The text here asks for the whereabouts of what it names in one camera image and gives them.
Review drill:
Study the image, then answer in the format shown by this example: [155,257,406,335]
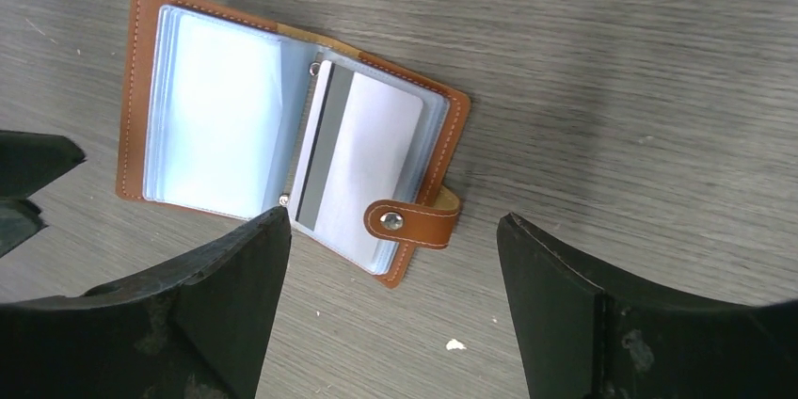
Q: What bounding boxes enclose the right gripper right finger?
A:
[497,214,797,398]

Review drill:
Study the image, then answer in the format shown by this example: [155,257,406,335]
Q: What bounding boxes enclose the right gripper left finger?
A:
[1,207,292,398]

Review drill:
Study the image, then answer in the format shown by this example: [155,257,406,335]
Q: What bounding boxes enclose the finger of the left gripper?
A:
[1,131,86,255]

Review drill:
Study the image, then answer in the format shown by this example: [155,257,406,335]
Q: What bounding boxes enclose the brown leather card holder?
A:
[116,0,471,288]

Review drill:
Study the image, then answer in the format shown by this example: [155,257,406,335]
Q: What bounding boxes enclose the white card with magnetic stripe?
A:
[291,60,425,274]

